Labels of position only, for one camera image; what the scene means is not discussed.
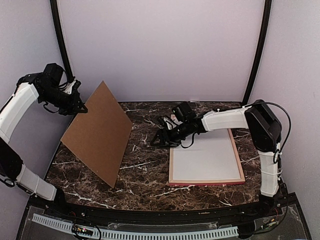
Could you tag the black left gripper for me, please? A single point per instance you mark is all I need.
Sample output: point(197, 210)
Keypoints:
point(72, 108)

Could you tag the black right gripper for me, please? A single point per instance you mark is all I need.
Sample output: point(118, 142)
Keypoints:
point(161, 132)

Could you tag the cat and books photo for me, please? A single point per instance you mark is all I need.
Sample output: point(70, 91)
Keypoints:
point(205, 162)

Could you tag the pink wooden picture frame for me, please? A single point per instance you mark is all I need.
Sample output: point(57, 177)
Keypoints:
point(237, 160)

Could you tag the brown cardboard backing board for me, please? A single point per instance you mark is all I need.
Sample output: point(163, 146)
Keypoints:
point(99, 137)

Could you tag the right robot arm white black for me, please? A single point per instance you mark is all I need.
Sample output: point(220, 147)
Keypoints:
point(264, 127)

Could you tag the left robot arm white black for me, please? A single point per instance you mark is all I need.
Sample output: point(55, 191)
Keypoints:
point(12, 167)

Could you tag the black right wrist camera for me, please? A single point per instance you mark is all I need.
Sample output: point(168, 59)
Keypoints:
point(183, 112)

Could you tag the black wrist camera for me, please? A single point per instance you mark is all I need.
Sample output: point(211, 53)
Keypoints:
point(183, 112)
point(55, 72)

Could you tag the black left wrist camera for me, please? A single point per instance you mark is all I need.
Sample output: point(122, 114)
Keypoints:
point(55, 72)

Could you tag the black left corner post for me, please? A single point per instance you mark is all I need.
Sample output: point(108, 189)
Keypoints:
point(61, 41)

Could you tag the black corner post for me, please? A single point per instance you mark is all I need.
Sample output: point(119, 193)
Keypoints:
point(259, 51)
point(61, 41)

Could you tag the black front table rail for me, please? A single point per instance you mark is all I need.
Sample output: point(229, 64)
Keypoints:
point(234, 215)

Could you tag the white slotted cable duct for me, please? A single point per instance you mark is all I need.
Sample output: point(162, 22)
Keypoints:
point(135, 233)

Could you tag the black right corner post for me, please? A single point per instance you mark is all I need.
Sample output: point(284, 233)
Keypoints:
point(259, 51)

